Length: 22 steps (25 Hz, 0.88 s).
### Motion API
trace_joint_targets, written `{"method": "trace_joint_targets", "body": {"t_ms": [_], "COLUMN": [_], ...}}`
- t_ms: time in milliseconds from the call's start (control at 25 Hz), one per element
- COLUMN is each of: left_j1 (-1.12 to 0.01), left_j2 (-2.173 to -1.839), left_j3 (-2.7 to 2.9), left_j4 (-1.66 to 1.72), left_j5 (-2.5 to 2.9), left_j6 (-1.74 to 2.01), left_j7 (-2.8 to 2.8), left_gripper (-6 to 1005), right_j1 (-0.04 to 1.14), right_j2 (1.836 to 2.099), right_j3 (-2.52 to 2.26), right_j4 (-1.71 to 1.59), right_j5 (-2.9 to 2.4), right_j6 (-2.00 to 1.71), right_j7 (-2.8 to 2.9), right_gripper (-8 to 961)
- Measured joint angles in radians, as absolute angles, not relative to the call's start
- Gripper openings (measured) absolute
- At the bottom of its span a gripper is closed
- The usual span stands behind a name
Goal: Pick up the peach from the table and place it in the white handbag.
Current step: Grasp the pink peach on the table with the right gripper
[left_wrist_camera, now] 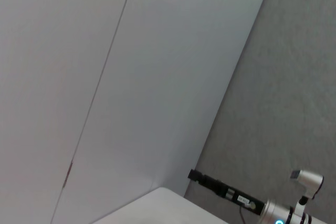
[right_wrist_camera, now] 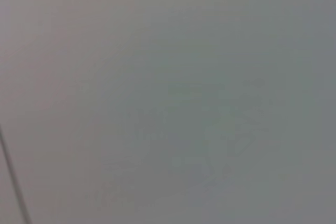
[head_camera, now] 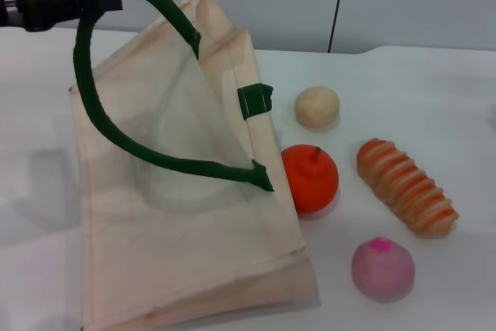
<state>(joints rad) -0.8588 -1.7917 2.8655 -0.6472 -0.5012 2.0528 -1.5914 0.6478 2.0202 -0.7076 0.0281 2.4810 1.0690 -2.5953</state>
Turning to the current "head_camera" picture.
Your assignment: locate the round cream bun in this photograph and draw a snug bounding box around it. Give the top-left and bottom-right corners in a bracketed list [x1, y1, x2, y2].
[294, 85, 341, 128]

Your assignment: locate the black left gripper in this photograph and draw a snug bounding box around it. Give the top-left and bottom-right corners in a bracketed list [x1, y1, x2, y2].
[0, 0, 124, 33]

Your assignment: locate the pink peach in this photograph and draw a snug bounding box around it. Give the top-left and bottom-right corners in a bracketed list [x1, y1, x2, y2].
[351, 236, 416, 303]

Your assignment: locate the orange striped bread loaf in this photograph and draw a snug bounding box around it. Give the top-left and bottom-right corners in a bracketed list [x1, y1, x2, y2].
[356, 137, 460, 239]

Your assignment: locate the cream handbag with green handles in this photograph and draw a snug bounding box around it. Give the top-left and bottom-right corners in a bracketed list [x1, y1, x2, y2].
[68, 0, 322, 330]

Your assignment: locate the orange pear-shaped fruit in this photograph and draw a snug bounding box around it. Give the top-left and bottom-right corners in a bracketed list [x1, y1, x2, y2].
[281, 144, 340, 215]

